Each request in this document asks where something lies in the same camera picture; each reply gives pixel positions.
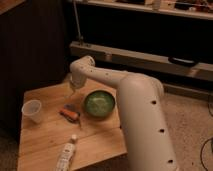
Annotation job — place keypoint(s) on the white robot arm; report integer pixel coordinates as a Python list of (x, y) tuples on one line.
[(142, 119)]

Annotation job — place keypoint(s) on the green ceramic bowl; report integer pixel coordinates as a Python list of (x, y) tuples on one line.
[(99, 104)]

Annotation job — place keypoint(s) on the orange handled tool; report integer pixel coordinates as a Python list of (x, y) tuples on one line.
[(70, 113)]

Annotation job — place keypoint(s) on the black case handle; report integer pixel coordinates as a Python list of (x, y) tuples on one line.
[(182, 62)]

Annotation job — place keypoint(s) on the long grey case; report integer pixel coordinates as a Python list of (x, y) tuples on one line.
[(147, 61)]

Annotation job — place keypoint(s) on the wooden shelf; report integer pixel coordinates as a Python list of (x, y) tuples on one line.
[(151, 9)]

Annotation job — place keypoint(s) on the wooden low table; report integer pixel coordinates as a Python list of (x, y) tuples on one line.
[(41, 144)]

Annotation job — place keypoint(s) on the metal pole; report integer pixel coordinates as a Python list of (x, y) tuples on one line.
[(80, 38)]

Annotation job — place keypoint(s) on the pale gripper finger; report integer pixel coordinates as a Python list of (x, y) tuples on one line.
[(72, 92)]

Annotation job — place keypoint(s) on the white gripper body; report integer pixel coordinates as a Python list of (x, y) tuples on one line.
[(77, 83)]

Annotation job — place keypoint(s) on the translucent white cup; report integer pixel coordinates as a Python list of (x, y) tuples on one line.
[(33, 110)]

